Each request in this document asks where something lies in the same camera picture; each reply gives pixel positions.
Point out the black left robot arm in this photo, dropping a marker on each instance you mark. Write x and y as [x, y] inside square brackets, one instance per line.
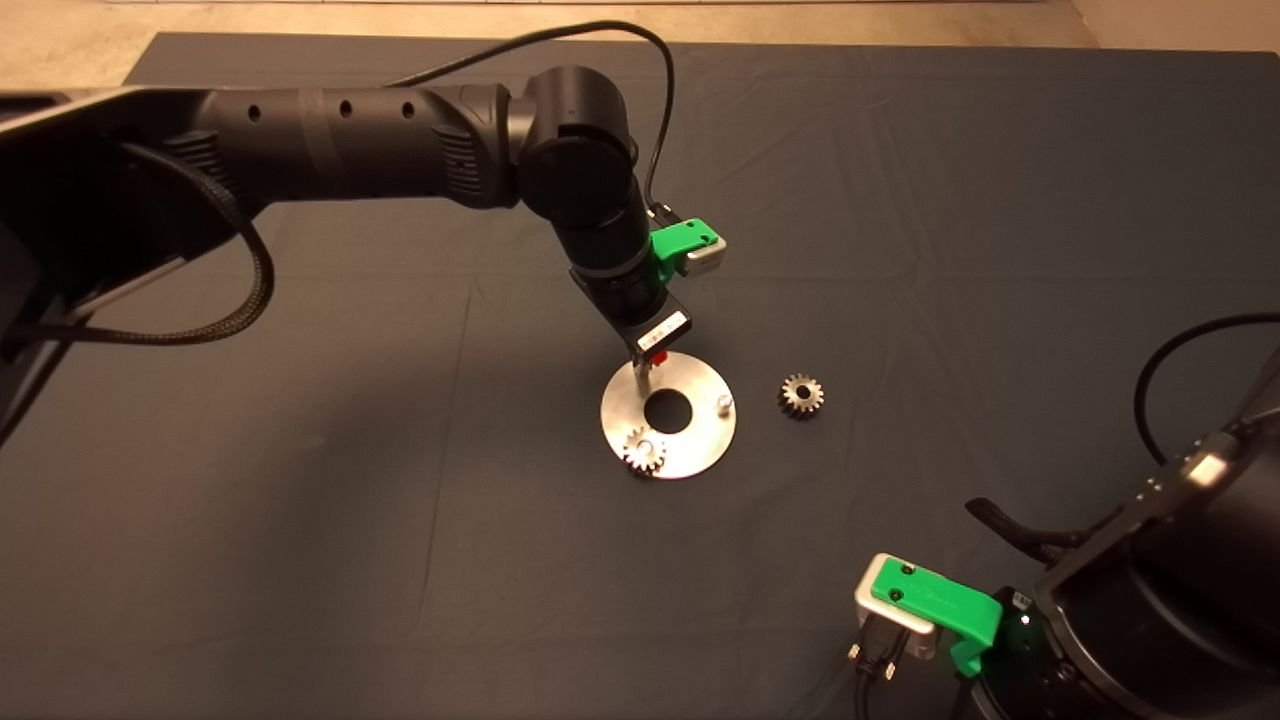
[350, 140]

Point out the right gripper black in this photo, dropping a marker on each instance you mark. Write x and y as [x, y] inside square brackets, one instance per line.
[1020, 660]

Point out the round metal carrier plate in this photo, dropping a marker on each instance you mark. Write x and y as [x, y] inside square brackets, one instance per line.
[700, 440]

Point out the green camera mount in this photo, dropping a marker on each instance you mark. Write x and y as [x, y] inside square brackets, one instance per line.
[680, 242]
[940, 600]

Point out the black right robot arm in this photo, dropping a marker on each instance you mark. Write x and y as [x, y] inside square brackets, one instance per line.
[1200, 560]

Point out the small silver camera box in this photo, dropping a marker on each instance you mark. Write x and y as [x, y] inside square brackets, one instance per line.
[708, 260]
[865, 605]

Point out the dark steel planetary gear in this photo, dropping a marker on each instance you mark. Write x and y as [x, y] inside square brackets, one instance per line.
[808, 405]

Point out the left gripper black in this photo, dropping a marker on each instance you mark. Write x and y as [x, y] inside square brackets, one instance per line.
[645, 315]

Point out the dark grey table cloth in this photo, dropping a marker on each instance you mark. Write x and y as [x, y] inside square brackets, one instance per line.
[900, 150]

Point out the silver steel planetary gear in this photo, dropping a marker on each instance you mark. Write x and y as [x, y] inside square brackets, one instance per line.
[636, 460]

